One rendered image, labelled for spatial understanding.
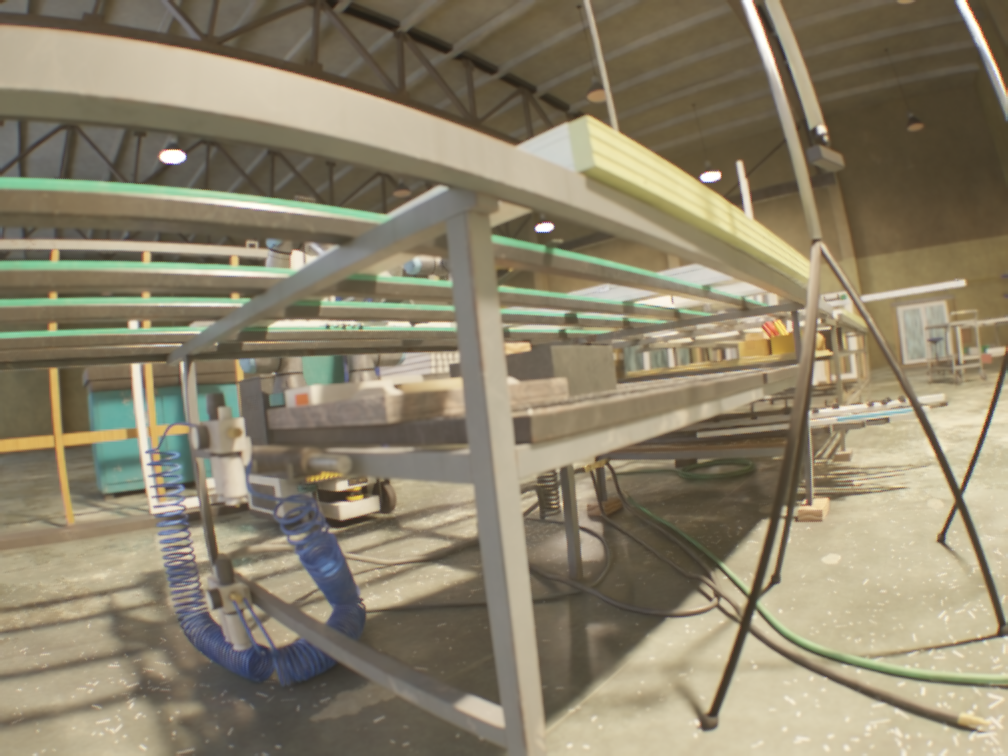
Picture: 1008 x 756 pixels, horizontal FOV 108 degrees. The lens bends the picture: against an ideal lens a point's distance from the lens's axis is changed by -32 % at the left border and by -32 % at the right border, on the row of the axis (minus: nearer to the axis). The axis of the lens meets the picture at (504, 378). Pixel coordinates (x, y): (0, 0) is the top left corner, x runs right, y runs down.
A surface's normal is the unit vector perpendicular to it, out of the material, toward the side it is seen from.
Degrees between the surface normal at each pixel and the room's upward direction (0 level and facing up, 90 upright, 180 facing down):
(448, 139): 90
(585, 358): 90
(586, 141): 90
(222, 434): 90
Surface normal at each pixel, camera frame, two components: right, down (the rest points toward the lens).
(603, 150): 0.72, -0.10
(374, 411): -0.67, 0.06
